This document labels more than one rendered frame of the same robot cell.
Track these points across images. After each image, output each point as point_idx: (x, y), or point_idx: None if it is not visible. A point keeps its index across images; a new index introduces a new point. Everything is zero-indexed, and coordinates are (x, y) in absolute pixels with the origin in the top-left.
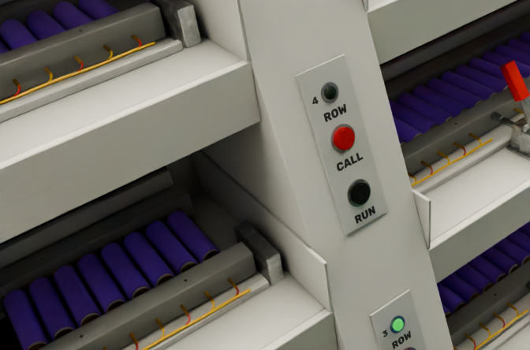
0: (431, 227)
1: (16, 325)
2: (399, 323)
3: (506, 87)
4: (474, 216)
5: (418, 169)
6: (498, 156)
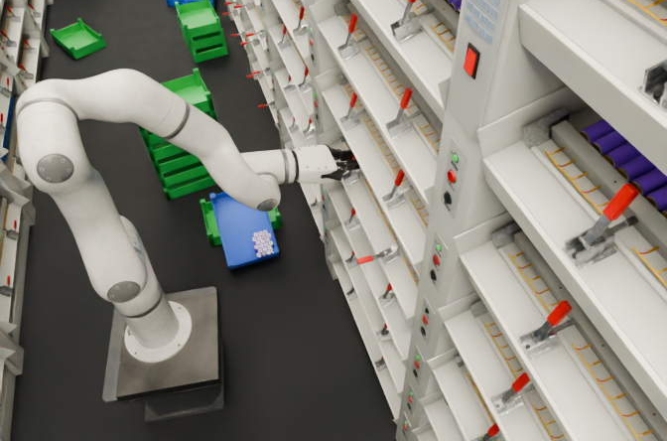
0: (444, 374)
1: None
2: (417, 357)
3: None
4: (446, 394)
5: None
6: (485, 424)
